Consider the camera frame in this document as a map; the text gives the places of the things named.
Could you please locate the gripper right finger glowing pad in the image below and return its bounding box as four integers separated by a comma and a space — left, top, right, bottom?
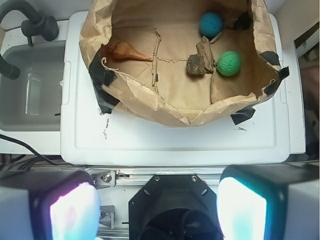
217, 164, 320, 240

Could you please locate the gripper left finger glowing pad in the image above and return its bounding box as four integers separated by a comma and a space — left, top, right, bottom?
0, 170, 100, 240

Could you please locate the green textured ball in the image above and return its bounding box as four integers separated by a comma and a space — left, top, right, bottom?
216, 51, 242, 77

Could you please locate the blue textured ball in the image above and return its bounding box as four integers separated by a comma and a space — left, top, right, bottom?
199, 12, 223, 39

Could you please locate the white plastic cooler lid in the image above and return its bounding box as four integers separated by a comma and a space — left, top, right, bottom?
60, 11, 291, 167

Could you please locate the grey sink basin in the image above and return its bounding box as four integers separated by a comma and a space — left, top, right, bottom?
0, 40, 66, 132

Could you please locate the dark brown rock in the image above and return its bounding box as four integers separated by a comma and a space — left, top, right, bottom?
186, 53, 207, 76

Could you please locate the brown paper bag tray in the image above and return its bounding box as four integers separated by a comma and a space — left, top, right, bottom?
79, 0, 289, 127

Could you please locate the brown wood bark piece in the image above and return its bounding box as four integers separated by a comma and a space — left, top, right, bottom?
196, 36, 216, 74

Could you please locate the black faucet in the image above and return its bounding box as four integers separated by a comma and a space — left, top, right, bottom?
0, 0, 60, 80

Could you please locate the aluminium extrusion rail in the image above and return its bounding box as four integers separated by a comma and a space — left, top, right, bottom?
85, 166, 226, 189

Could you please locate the black cable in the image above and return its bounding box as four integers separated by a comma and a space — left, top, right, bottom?
0, 133, 73, 171

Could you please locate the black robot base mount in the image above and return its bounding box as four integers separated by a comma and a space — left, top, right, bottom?
128, 174, 224, 240

